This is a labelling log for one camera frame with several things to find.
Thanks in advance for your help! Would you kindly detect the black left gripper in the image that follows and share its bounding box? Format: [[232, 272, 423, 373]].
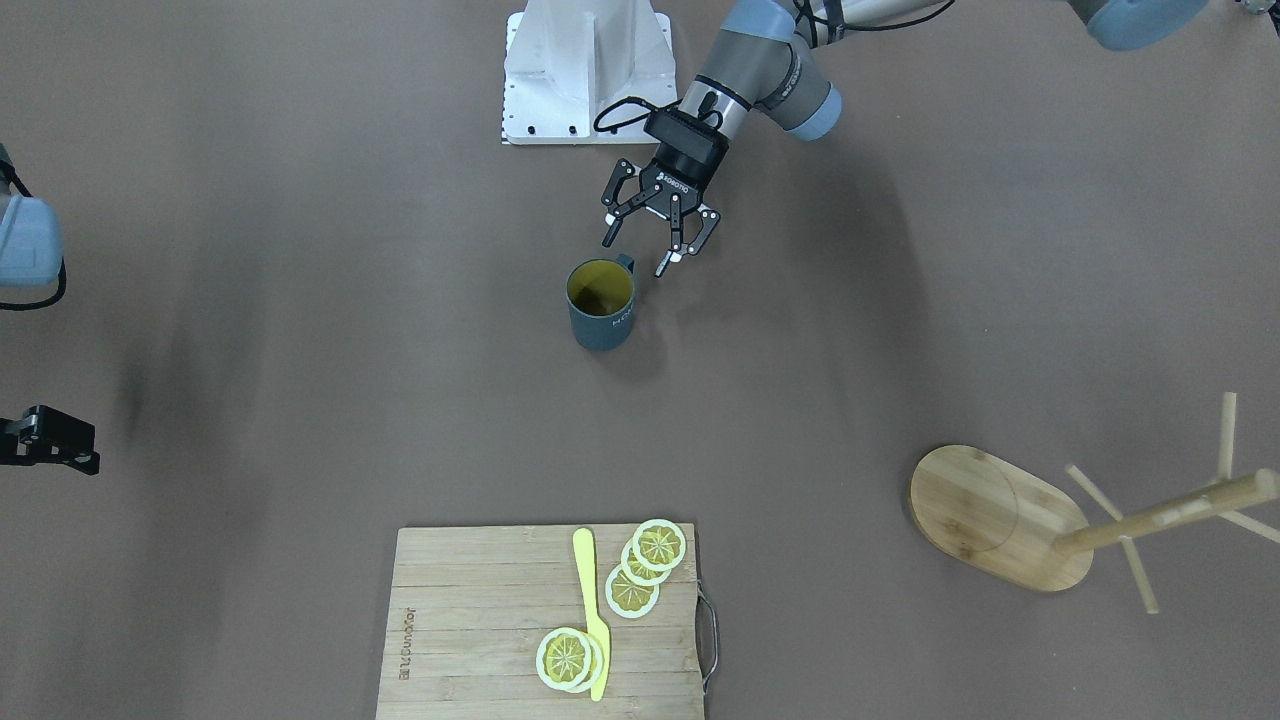
[[602, 150, 721, 278]]

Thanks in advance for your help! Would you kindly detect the dark blue cup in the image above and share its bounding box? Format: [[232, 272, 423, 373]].
[[564, 254, 636, 352]]

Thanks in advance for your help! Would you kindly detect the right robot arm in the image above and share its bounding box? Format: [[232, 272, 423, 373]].
[[1, 147, 67, 313]]

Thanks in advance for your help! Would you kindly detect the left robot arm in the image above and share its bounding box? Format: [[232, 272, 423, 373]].
[[593, 1, 950, 277]]

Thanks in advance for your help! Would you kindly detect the wooden cup storage rack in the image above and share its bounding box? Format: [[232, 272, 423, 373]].
[[906, 392, 1277, 614]]

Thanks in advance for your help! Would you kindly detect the lemon slice near edge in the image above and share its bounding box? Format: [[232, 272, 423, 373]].
[[631, 519, 689, 573]]

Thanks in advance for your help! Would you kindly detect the yellow plastic knife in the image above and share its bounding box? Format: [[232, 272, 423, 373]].
[[572, 527, 612, 702]]

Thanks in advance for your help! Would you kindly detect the lemon slice middle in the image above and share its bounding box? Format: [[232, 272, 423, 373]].
[[620, 539, 672, 587]]

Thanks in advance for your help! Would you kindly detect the lemon slice far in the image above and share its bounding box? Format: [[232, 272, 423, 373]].
[[605, 565, 660, 619]]

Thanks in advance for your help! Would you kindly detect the wooden cutting board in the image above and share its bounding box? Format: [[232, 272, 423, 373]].
[[376, 521, 718, 719]]

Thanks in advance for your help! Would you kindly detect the lemon slice under knife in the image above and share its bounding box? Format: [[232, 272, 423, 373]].
[[566, 632, 605, 694]]

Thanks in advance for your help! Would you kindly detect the lemon slice top pair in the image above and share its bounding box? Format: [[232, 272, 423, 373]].
[[535, 626, 588, 692]]

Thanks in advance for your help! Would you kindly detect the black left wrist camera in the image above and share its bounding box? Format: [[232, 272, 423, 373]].
[[644, 108, 730, 184]]

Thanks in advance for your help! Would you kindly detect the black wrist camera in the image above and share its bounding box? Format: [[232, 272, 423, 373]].
[[1, 405, 101, 475], [644, 108, 730, 184]]

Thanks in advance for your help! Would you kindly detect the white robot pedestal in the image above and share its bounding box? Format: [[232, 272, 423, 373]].
[[500, 1, 677, 145]]

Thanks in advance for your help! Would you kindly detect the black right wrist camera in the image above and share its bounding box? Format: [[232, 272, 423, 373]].
[[1, 405, 101, 475]]

